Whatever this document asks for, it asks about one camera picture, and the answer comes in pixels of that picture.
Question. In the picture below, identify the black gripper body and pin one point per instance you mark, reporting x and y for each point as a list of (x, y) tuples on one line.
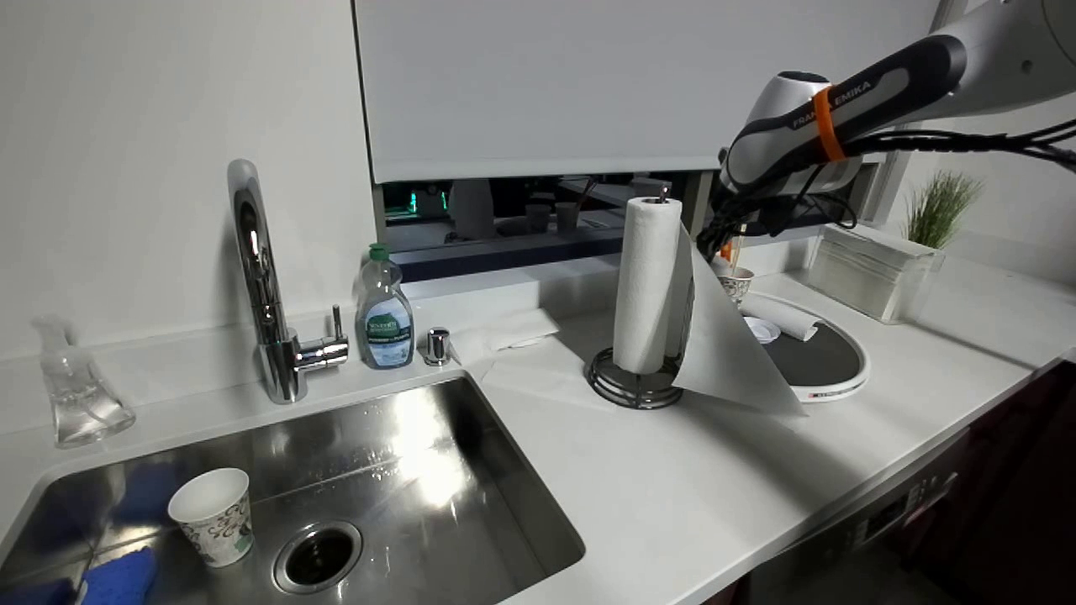
[(716, 233)]

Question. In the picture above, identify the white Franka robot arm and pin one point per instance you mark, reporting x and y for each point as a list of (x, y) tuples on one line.
[(851, 103)]

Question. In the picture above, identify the patterned paper cup with chopsticks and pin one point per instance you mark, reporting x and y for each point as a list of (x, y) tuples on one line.
[(736, 285)]

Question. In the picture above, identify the small paper cup in sink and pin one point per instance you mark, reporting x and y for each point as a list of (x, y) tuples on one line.
[(211, 515)]

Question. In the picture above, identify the orange chopstick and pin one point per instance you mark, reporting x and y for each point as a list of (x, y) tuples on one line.
[(729, 254)]

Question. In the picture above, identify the white paper towel roll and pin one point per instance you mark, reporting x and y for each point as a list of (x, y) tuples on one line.
[(646, 280)]

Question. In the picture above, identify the rolled white towel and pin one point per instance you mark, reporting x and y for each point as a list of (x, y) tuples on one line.
[(784, 316)]

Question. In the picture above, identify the white rectangular planter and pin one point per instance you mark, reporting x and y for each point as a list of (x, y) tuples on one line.
[(867, 269)]

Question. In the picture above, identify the round black tray white rim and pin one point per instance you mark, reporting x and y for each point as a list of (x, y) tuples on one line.
[(827, 365)]

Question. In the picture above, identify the white roller blind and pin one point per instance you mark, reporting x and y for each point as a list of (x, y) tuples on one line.
[(639, 77)]

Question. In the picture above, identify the metal paper towel holder base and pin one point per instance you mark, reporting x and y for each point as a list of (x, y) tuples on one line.
[(625, 386)]

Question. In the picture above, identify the small green plant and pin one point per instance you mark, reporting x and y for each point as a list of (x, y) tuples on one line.
[(940, 206)]

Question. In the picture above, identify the small metal sink knob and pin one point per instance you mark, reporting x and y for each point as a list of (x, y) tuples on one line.
[(435, 344)]

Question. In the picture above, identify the clear dish soap bottle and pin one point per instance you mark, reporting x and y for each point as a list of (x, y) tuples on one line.
[(385, 321)]

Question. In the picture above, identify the steel kitchen sink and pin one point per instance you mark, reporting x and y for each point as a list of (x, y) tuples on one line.
[(426, 472)]

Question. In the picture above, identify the chrome kitchen faucet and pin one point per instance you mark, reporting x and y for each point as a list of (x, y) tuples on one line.
[(262, 280)]

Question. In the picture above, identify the blue sponge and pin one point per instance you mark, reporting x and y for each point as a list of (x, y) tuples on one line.
[(120, 579)]

